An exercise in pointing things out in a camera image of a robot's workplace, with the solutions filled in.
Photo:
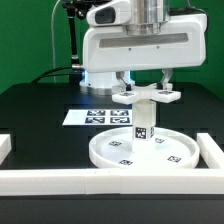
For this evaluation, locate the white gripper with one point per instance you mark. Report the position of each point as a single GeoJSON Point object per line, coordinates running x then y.
{"type": "Point", "coordinates": [180, 43]}

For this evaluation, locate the white cross-shaped table base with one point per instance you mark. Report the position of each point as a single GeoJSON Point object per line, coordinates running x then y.
{"type": "Point", "coordinates": [146, 93]}

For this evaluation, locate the white round table top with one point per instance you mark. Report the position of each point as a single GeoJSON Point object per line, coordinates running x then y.
{"type": "Point", "coordinates": [167, 149]}

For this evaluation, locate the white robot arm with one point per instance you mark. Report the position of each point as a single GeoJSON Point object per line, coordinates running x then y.
{"type": "Point", "coordinates": [135, 35]}

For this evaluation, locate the white marker sheet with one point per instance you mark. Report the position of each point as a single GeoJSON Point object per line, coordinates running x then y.
{"type": "Point", "coordinates": [81, 117]}

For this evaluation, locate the white right fence block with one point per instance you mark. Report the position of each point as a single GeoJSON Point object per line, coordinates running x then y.
{"type": "Point", "coordinates": [210, 151]}

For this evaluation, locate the white fence block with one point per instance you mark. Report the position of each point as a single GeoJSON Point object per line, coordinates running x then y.
{"type": "Point", "coordinates": [210, 151]}
{"type": "Point", "coordinates": [5, 146]}

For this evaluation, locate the white left fence block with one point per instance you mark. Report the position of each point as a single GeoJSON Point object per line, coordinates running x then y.
{"type": "Point", "coordinates": [5, 146]}

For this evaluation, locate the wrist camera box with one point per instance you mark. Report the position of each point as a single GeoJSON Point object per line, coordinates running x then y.
{"type": "Point", "coordinates": [116, 12]}

